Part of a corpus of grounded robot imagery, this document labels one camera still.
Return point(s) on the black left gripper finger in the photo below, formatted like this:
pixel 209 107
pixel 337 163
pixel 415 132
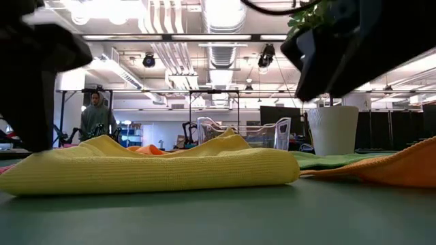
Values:
pixel 27 109

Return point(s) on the green microfiber towel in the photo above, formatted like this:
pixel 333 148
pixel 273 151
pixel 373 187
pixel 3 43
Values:
pixel 327 160

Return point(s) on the orange microfiber towel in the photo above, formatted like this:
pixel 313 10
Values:
pixel 402 166
pixel 150 149

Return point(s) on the yellow microfiber towel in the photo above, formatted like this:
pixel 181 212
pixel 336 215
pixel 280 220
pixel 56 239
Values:
pixel 153 170

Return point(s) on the black lab robot arm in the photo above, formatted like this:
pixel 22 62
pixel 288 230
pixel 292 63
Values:
pixel 186 131
pixel 59 136
pixel 100 131

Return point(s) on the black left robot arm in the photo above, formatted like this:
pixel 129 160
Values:
pixel 13 7

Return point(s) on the person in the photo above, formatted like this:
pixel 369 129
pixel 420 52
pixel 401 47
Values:
pixel 97 117

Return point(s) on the green leafy plant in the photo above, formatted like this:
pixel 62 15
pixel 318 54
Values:
pixel 306 18

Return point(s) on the black partition panels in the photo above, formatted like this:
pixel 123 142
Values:
pixel 388 129

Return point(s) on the white ribbed plant pot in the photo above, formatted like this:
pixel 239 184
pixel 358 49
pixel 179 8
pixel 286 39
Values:
pixel 334 129

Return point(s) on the blue storage shelf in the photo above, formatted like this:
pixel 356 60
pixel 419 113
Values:
pixel 131 136

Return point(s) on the black computer monitor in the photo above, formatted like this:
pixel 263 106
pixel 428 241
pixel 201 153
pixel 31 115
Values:
pixel 279 115

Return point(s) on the clear plastic bin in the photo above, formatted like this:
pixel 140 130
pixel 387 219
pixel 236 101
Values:
pixel 272 136

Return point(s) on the green table mat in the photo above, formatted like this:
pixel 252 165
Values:
pixel 218 217

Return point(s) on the black metal rig frame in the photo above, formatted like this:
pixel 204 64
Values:
pixel 214 91
pixel 63 112

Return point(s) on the black ceiling-mounted camera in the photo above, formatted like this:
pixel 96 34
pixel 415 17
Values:
pixel 266 56
pixel 148 60

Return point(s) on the black overhead frame bar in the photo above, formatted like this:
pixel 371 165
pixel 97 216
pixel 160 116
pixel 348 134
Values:
pixel 167 37

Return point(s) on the silver ventilation duct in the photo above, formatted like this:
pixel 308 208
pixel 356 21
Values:
pixel 223 20

